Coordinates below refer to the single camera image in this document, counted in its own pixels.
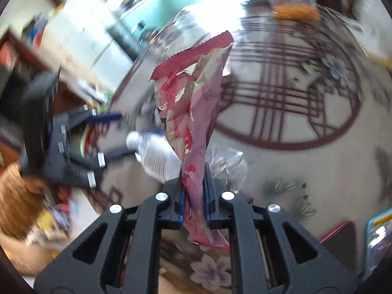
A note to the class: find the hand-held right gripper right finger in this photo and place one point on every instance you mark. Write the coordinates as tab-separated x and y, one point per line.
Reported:
209	197

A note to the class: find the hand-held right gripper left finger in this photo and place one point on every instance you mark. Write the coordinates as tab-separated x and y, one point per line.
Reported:
181	203

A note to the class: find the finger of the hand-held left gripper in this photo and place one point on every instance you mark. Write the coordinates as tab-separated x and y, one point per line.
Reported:
116	154
104	117

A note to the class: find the clear plastic bottle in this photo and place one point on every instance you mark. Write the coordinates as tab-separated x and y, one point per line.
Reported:
153	159

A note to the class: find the pink snack wrapper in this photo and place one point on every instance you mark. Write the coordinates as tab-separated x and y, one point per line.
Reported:
196	113

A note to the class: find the clear plastic wrapper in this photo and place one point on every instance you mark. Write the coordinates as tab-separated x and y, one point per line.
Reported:
229	165

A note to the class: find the white refrigerator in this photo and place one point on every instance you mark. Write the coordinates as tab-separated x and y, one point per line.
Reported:
82	36

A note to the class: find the floral tablecloth with red lines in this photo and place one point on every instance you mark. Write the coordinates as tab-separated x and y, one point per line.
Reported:
306	174

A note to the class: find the teal kitchen cabinets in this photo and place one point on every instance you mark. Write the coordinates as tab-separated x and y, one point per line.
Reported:
159	6

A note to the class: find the dark flat case red edge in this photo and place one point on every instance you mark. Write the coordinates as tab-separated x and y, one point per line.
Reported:
340	239

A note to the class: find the blue packet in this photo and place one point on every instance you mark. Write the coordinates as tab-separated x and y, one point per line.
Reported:
378	242

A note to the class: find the orange snack bag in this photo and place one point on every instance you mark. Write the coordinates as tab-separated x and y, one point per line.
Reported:
294	11

